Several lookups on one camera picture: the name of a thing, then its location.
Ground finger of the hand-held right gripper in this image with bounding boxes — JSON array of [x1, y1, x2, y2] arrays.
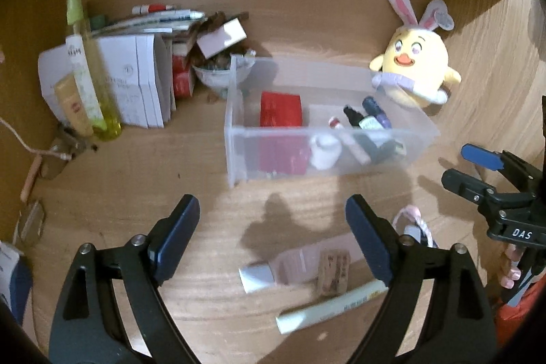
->
[[441, 169, 499, 211], [461, 143, 540, 194]]

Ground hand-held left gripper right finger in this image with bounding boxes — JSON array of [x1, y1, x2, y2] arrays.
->
[[345, 194, 500, 364]]

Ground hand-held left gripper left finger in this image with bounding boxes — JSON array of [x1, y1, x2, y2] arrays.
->
[[48, 194, 201, 364]]

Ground clear plastic drawer bin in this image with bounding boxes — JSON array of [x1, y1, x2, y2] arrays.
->
[[224, 55, 442, 189]]

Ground pink lip gloss stick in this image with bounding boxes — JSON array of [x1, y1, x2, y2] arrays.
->
[[328, 116, 373, 166]]

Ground dark green dropper bottle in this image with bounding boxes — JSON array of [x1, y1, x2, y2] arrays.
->
[[343, 104, 396, 163]]

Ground purple mascara bottle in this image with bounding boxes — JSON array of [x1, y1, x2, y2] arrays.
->
[[362, 96, 392, 131]]

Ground red foil packet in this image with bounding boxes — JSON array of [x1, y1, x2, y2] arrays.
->
[[258, 91, 312, 176]]

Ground person's right hand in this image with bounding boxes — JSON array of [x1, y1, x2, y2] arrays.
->
[[498, 242, 530, 290]]

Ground brown eraser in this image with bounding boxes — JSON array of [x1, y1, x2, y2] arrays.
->
[[315, 249, 351, 297]]

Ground pale green tube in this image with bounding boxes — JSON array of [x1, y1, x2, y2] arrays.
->
[[275, 279, 388, 334]]

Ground pink tube with white cap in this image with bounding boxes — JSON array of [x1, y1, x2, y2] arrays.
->
[[238, 248, 330, 295]]

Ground orange cloth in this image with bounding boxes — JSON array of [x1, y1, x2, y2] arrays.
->
[[494, 283, 544, 345]]

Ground yellow chick plush toy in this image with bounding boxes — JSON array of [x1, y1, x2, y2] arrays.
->
[[369, 0, 462, 110]]

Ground eyeglasses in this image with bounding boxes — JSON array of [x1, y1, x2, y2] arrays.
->
[[12, 124, 100, 246]]

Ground white paper boxes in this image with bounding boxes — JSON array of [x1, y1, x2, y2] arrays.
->
[[37, 33, 176, 129]]

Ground red box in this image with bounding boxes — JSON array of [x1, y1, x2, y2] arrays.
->
[[171, 42, 197, 99]]

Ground ceramic bowl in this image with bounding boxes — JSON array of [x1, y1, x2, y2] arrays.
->
[[191, 56, 257, 90]]

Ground white blue box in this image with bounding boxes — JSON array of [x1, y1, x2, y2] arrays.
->
[[0, 241, 33, 325]]

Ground green spray bottle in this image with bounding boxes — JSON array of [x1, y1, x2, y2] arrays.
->
[[66, 0, 123, 141]]

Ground white and green tube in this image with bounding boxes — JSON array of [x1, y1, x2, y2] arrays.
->
[[64, 34, 107, 131]]

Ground small white box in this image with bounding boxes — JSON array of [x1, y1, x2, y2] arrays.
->
[[196, 17, 247, 59]]

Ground red and white marker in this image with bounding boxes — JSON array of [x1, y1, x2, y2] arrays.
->
[[131, 3, 176, 15]]

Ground pink braided charm cord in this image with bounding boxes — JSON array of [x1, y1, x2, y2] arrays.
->
[[391, 205, 440, 250]]

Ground white cable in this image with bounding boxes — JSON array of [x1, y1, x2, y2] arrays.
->
[[0, 118, 72, 161]]

